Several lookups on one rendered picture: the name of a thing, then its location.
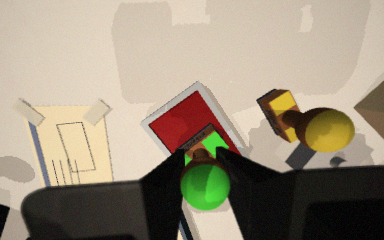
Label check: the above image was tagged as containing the yellow rubber stamp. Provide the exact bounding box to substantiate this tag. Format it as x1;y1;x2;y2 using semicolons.
256;89;355;152

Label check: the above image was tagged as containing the cream inspection card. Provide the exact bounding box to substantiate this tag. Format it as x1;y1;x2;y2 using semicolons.
11;99;113;188

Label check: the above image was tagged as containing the red ink pad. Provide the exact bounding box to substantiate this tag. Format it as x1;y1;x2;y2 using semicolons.
139;81;251;160

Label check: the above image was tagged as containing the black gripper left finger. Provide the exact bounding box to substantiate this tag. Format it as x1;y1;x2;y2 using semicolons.
21;149;185;240

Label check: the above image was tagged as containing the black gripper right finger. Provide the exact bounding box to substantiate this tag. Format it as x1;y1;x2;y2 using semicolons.
216;146;384;240

